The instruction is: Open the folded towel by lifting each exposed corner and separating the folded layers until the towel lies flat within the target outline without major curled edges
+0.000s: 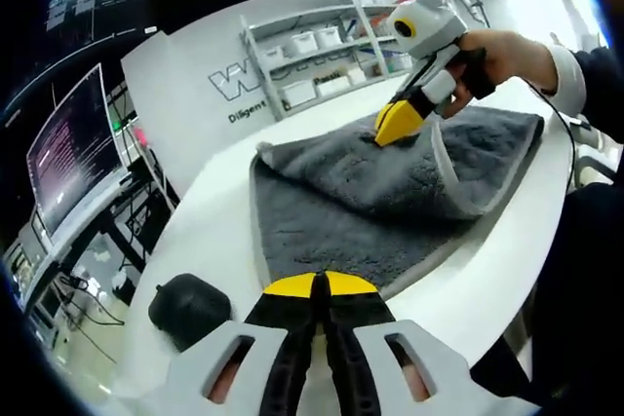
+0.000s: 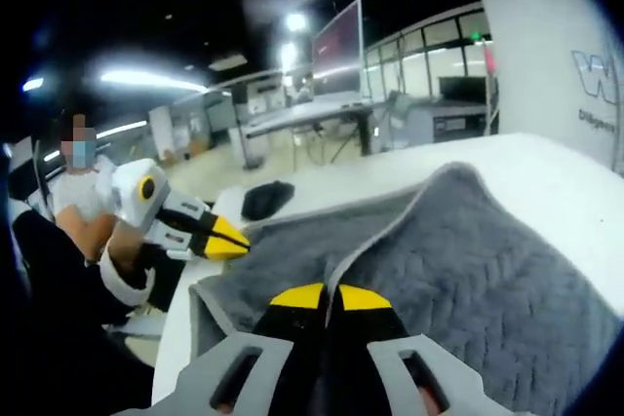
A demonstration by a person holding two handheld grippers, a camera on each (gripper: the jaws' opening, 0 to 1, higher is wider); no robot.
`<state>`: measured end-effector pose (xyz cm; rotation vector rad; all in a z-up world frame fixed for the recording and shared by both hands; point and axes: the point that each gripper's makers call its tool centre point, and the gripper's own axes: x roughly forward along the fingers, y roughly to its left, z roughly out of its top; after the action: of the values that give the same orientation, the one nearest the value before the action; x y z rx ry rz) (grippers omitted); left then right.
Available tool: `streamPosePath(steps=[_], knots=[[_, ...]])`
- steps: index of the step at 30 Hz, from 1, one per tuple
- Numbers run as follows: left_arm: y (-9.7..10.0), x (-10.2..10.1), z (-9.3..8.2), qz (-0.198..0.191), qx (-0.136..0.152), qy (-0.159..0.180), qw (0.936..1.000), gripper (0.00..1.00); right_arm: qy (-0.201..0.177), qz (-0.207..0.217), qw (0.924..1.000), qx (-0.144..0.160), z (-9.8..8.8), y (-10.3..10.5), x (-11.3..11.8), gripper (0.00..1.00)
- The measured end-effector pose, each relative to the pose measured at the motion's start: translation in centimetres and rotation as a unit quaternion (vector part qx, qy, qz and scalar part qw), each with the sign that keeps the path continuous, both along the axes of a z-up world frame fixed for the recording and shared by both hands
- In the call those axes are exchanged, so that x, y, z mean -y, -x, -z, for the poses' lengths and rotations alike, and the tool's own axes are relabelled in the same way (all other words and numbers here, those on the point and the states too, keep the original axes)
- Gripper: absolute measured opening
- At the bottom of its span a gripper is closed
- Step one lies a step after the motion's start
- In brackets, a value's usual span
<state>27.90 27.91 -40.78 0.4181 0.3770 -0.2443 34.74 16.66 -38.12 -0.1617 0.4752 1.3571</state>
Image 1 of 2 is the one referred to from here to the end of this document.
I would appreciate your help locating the pink hanging item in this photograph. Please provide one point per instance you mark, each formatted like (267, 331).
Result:
(141, 137)

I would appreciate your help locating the row of white storage boxes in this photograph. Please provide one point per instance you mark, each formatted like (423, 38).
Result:
(304, 43)

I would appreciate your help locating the grey towel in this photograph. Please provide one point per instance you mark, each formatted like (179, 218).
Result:
(351, 201)

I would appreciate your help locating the black round case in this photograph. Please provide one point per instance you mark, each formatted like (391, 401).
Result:
(190, 311)

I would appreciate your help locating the grey metal shelving unit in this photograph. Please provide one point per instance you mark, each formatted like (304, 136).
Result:
(312, 41)

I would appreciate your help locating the desk monitor with text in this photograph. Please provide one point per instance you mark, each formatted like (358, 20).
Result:
(73, 153)

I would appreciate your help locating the person's right hand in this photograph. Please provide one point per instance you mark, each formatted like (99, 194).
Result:
(517, 58)

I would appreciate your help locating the person's dark clothing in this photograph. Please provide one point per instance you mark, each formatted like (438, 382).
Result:
(575, 313)

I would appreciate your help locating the black tripod stand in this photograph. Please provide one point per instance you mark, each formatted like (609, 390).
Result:
(478, 9)

